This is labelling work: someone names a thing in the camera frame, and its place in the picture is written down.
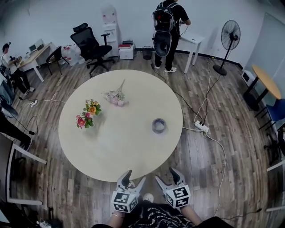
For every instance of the white table edge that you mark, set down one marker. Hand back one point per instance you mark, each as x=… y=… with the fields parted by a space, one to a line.
x=276 y=167

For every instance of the blue chair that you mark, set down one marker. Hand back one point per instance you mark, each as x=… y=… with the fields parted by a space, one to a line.
x=277 y=112

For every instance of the black office chair with headrest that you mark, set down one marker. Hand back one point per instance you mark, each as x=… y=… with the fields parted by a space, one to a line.
x=91 y=46

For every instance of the person's right forearm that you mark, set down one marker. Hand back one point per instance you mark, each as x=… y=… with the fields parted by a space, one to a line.
x=191 y=214

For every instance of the person's left forearm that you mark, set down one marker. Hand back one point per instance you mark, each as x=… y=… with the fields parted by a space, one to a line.
x=115 y=219

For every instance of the red book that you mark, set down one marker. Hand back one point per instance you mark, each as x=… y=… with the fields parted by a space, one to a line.
x=124 y=46

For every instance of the wooden desk with white legs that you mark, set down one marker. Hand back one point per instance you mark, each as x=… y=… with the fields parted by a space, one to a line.
x=33 y=59

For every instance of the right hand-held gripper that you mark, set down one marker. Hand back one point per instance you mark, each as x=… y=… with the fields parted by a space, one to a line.
x=179 y=196

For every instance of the white water dispenser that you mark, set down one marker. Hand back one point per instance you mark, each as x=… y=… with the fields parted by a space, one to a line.
x=111 y=31

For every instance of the pink red flower bunch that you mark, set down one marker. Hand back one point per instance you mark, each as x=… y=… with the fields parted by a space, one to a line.
x=83 y=121

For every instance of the small white power strip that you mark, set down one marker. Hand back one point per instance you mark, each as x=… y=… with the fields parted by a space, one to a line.
x=34 y=103

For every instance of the black side chair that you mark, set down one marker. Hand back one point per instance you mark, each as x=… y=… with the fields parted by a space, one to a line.
x=54 y=56

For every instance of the white narrow desk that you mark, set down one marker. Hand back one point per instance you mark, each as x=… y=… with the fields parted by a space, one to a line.
x=193 y=40

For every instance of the white box appliance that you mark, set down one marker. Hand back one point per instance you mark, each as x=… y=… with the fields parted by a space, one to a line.
x=247 y=76

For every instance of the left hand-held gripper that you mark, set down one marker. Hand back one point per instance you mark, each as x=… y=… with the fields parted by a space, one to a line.
x=124 y=199

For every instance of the person's white shoe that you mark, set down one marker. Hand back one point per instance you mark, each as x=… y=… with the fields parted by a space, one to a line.
x=148 y=197

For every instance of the white printer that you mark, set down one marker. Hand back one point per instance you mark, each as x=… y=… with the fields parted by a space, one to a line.
x=126 y=53

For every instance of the small white monitor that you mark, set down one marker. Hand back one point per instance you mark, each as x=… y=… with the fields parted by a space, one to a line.
x=33 y=47

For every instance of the clear water jugs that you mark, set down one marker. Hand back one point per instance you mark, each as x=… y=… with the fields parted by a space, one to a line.
x=71 y=54

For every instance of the pale dried flower bouquet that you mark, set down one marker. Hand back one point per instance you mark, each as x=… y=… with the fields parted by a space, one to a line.
x=115 y=95

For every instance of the black standing fan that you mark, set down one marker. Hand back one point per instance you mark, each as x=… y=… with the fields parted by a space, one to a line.
x=230 y=34

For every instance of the round yellow table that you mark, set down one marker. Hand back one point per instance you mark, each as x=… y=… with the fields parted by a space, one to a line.
x=267 y=81

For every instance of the black waste bin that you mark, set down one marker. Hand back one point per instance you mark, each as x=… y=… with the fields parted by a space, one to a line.
x=147 y=53

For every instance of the white frame table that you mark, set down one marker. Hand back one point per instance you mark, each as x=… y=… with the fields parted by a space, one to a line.
x=10 y=169

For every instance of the orange flower bunch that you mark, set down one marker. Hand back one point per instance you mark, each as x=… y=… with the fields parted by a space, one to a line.
x=92 y=108

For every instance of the person's black patterned clothing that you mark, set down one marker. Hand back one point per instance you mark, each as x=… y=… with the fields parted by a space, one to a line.
x=160 y=216

